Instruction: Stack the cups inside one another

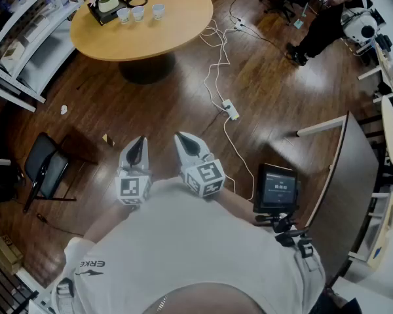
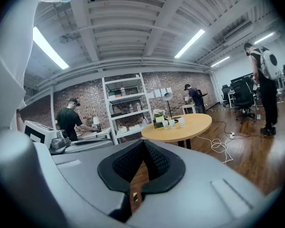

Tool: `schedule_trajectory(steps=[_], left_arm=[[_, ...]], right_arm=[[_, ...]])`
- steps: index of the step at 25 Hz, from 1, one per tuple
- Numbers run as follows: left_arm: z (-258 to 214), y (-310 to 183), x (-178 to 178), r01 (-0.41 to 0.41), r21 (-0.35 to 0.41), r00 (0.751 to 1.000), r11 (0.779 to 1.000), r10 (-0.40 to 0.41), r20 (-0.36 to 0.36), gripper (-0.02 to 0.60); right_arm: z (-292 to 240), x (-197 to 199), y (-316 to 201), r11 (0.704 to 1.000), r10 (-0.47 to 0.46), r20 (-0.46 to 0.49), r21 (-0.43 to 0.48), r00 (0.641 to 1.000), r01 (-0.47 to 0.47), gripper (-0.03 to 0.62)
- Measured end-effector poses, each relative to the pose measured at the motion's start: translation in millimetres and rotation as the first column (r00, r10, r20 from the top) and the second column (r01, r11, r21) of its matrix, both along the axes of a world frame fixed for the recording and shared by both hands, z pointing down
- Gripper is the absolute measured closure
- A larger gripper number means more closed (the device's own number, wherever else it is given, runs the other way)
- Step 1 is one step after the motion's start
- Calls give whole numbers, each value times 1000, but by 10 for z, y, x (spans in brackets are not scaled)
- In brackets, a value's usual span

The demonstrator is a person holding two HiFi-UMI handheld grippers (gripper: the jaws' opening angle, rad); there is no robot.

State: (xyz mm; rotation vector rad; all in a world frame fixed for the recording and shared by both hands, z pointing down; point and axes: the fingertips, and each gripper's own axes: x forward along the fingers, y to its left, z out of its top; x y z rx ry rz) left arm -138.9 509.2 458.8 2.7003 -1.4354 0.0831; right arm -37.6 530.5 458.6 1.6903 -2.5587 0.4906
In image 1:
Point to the black square tray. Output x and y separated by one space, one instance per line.
100 17

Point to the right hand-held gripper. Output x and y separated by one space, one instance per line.
204 177

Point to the person's left forearm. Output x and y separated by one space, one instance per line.
108 221

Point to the white shelf unit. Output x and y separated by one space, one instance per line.
46 57

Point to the small round pale table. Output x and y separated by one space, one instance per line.
389 126

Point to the black folding chair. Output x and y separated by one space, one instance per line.
46 167

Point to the cardboard box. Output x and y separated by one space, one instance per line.
8 252

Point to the white round device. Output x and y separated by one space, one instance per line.
363 25

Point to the white paper scrap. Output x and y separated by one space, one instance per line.
64 110

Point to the black table pedestal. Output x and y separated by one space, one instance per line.
147 70

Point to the black tablet screen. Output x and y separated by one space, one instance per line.
276 188

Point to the white cup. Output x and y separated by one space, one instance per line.
123 15
158 11
138 13

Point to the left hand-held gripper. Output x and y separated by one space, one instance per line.
131 188

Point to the person's right forearm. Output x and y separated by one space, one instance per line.
239 208

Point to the person's bare chest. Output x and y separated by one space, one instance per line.
203 299

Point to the person's white shirt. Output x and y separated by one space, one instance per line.
183 240

